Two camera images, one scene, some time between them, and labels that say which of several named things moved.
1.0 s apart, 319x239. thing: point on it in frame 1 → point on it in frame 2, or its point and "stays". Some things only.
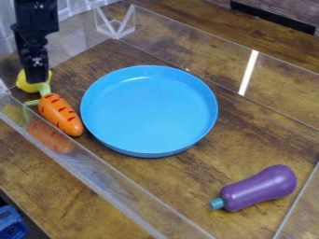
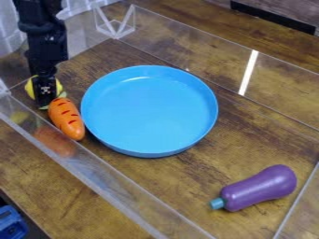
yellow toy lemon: x=29 y=87 → x=29 y=90
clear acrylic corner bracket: x=114 y=28 stays
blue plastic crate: x=13 y=227 stays
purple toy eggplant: x=272 y=183 stays
